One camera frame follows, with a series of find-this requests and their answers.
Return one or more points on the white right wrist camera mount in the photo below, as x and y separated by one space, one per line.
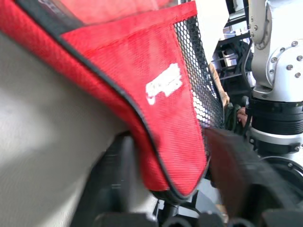
272 139

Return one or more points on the person in dark green clothing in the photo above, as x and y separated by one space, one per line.
233 118

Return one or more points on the black metal frame rack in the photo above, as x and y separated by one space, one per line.
233 9

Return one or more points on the red mesh paddle case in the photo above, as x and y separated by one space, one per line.
132 71

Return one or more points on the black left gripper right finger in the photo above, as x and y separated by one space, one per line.
239 179

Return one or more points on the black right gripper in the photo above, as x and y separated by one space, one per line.
287 169

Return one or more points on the tan brown object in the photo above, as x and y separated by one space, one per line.
220 85

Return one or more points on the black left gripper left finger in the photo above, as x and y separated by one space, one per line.
118 179

